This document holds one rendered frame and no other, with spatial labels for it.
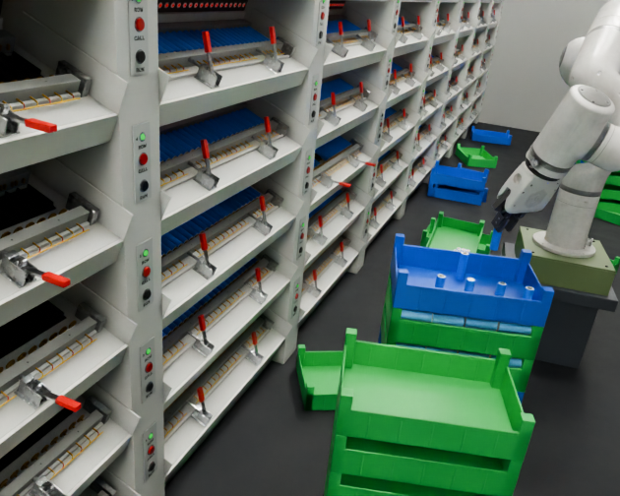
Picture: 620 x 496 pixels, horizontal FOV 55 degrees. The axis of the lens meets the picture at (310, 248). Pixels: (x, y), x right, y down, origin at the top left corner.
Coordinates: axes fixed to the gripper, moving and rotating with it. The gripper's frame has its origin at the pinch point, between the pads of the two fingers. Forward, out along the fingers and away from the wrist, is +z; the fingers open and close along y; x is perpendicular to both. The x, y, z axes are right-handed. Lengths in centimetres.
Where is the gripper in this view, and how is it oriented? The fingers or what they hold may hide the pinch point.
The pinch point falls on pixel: (505, 220)
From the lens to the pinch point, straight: 131.8
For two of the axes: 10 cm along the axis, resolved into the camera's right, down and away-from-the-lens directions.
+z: -2.5, 6.5, 7.2
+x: -3.3, -7.6, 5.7
